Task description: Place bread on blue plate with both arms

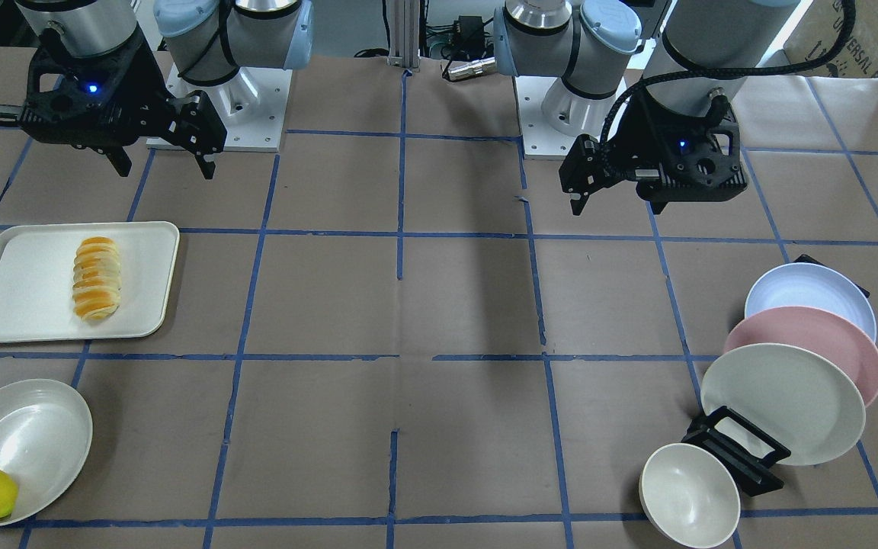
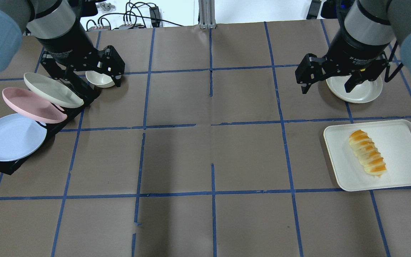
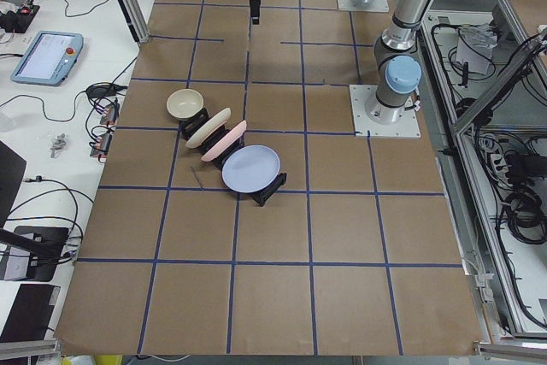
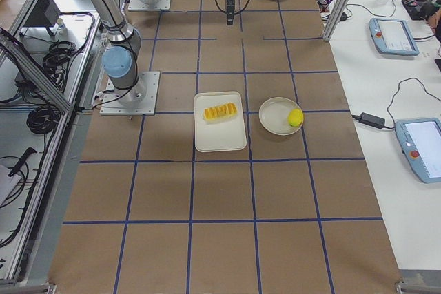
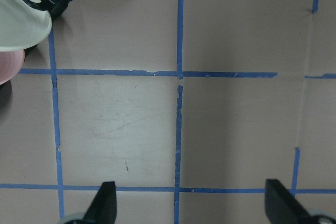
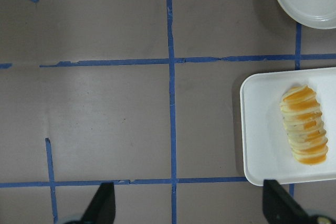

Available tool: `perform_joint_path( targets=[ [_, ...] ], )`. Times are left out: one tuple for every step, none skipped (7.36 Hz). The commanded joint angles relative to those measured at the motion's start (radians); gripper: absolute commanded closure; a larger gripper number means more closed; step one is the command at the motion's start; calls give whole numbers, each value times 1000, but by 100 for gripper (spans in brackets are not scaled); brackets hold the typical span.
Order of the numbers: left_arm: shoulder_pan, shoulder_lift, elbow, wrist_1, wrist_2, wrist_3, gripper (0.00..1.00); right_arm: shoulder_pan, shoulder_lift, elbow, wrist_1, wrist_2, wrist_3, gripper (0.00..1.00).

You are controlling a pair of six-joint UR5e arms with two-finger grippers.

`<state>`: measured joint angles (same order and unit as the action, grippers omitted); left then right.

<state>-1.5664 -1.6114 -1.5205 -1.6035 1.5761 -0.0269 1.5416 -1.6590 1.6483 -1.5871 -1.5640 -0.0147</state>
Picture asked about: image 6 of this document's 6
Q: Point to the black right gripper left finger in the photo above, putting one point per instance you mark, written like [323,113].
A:
[102,207]

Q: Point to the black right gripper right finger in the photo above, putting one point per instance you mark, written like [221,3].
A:
[280,207]

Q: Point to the white rectangular tray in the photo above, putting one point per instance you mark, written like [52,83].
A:
[266,152]

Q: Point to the orange striped bread roll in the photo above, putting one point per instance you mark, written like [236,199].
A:
[304,126]

